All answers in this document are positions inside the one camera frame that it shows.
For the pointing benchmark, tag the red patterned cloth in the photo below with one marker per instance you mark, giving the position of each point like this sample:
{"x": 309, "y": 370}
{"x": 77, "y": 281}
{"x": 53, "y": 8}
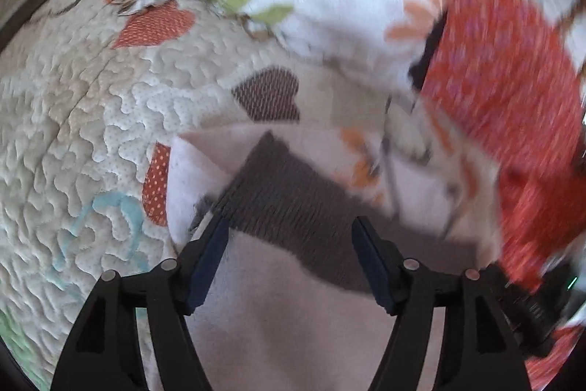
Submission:
{"x": 503, "y": 75}

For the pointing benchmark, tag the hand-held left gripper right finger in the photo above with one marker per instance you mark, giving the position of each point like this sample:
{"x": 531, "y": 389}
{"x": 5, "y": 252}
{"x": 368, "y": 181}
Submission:
{"x": 371, "y": 265}

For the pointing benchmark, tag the quilted patterned bedspread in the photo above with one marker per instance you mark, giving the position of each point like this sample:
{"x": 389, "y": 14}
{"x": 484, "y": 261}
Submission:
{"x": 68, "y": 120}

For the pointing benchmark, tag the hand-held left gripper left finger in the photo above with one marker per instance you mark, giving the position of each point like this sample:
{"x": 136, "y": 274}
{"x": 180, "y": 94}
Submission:
{"x": 208, "y": 262}

